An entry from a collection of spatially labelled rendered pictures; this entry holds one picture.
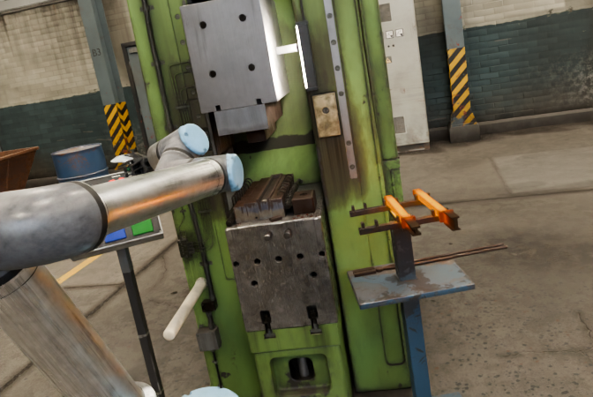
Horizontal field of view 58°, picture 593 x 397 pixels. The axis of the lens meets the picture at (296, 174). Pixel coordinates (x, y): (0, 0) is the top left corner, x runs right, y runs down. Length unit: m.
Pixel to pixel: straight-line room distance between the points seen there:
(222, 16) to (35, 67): 8.11
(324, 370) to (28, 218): 1.76
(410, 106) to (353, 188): 5.14
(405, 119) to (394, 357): 5.12
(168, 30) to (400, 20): 5.26
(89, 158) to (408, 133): 4.01
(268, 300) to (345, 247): 0.39
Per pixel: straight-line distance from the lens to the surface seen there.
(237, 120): 2.08
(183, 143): 1.41
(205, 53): 2.09
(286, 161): 2.57
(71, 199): 0.86
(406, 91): 7.30
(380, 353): 2.54
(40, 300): 0.99
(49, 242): 0.85
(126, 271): 2.28
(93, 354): 1.09
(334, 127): 2.16
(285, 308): 2.22
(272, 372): 2.40
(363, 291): 1.97
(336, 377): 2.37
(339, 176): 2.22
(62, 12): 9.68
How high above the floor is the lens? 1.53
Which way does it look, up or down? 12 degrees down
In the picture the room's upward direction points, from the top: 10 degrees counter-clockwise
